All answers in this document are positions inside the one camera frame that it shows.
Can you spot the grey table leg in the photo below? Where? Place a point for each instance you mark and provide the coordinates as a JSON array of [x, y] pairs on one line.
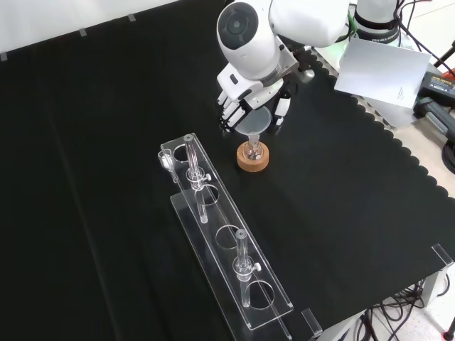
[[432, 287]]

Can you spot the glass round-bottom flask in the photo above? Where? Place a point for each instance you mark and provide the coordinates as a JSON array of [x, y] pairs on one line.
[[253, 153]]

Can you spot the glass weighing funnel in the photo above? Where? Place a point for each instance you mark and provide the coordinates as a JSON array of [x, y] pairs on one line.
[[165, 160]]

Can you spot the pale board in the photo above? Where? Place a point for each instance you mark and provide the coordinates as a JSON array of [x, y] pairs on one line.
[[384, 71]]

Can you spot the black grey device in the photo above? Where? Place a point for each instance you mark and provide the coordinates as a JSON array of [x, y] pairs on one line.
[[435, 113]]

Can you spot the black power adapter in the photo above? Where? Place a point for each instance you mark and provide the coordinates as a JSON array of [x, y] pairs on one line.
[[439, 85]]

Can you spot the black cloth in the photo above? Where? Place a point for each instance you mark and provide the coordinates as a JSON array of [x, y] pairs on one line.
[[89, 177]]

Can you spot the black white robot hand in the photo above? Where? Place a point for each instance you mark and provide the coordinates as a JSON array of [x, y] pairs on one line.
[[234, 83]]

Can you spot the clear funnel stand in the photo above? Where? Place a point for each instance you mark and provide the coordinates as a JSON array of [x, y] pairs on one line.
[[227, 257]]

